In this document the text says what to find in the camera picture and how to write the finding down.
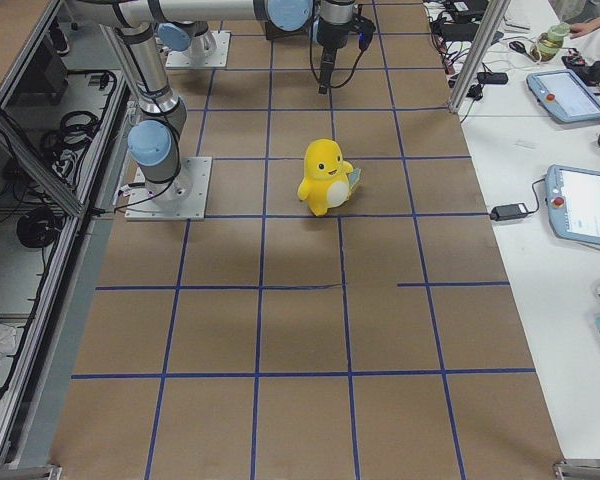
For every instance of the blue teach pendant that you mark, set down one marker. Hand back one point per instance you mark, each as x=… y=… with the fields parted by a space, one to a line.
x=573 y=203
x=564 y=96

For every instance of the person hand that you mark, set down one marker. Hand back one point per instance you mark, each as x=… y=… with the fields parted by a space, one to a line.
x=581 y=29

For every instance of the lower blue teach pendant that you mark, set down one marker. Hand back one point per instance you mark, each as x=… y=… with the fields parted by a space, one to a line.
x=573 y=203

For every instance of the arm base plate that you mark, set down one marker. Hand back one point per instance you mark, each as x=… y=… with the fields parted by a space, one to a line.
x=185 y=199
x=177 y=61

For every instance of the black scissors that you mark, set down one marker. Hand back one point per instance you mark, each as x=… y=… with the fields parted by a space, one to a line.
x=518 y=47

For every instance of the aluminium frame post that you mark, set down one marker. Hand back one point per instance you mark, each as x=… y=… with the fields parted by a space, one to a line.
x=482 y=41

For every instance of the upper blue teach pendant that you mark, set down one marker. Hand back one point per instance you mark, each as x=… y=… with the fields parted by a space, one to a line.
x=564 y=96

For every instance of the aluminium side frame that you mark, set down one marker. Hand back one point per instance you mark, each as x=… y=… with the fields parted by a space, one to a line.
x=41 y=209

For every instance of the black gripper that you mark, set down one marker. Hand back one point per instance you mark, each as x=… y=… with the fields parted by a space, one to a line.
x=328 y=52

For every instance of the yellow plush toy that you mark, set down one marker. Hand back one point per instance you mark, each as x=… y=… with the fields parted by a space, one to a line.
x=329 y=179

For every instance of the black power adapter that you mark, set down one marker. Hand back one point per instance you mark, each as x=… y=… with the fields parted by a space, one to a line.
x=508 y=212

